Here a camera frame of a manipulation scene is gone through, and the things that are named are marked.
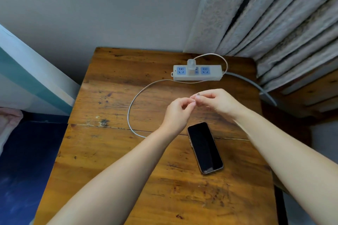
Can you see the person's left hand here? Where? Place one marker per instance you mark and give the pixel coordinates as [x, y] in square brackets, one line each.
[175, 116]

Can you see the white and teal headboard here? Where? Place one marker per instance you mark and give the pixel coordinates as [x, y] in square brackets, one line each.
[31, 79]

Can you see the person's right thumb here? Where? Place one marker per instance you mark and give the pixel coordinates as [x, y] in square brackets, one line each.
[202, 100]

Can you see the person's left thumb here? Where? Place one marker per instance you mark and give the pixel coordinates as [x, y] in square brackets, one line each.
[190, 106]

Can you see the pink pillow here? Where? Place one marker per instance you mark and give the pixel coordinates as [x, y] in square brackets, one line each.
[8, 124]

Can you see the wooden cabinet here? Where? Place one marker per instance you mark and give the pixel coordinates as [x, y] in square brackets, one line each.
[309, 95]

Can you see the white power strip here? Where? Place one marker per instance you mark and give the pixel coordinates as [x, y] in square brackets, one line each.
[211, 74]

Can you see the person's left forearm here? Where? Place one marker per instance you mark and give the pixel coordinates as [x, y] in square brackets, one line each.
[113, 180]

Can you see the person's right forearm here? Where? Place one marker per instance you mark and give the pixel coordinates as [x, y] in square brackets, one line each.
[287, 159]

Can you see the black smartphone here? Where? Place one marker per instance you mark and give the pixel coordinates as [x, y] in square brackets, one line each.
[205, 148]

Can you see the person's right hand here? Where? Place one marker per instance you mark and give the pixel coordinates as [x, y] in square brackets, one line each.
[223, 102]

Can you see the blue bed sheet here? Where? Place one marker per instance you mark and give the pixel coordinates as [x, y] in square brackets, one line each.
[23, 169]

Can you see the grey patterned curtain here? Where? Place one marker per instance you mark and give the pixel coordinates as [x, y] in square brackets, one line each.
[277, 16]

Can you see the white charger adapter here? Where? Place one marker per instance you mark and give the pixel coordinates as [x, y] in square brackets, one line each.
[191, 68]

